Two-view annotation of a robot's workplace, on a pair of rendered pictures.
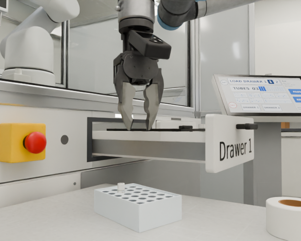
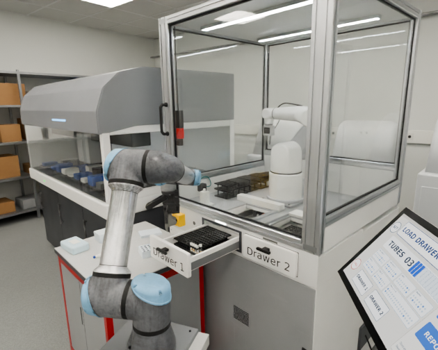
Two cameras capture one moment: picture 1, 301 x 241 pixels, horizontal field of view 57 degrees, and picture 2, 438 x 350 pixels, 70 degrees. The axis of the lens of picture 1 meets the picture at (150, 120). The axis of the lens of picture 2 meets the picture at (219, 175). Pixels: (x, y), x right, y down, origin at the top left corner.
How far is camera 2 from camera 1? 192 cm
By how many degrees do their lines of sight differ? 102
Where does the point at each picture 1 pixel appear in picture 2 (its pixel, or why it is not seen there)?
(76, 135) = (197, 223)
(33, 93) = (184, 203)
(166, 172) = (256, 274)
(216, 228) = (131, 262)
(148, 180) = (238, 267)
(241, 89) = (394, 250)
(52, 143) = (190, 222)
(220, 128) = (153, 242)
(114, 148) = not seen: hidden behind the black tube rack
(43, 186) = not seen: hidden behind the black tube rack
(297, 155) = not seen: outside the picture
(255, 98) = (384, 276)
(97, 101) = (206, 211)
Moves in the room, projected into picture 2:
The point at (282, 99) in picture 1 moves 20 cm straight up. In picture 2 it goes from (406, 308) to (416, 230)
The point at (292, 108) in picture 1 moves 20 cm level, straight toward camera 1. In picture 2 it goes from (393, 334) to (311, 301)
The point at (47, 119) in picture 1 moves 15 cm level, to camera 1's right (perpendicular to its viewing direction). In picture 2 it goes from (188, 213) to (180, 223)
